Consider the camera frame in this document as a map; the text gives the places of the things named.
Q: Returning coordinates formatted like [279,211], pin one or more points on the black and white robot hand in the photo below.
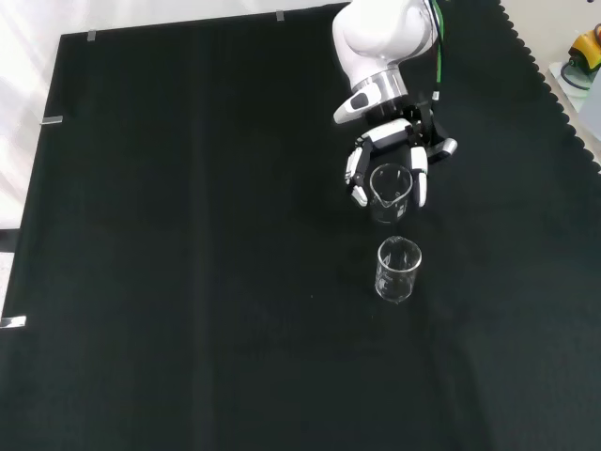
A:
[389,134]

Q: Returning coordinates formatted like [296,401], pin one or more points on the clear glass beaker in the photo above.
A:
[389,282]
[389,213]

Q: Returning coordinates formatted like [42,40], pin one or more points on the clear cloth clip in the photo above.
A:
[92,35]
[51,120]
[280,15]
[14,321]

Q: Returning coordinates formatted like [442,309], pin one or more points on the pale board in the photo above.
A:
[556,70]

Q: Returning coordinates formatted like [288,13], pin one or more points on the grey box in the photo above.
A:
[592,108]

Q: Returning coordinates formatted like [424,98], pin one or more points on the yellow stop button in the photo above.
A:
[587,47]

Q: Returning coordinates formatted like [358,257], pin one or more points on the black bench cloth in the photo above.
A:
[188,235]

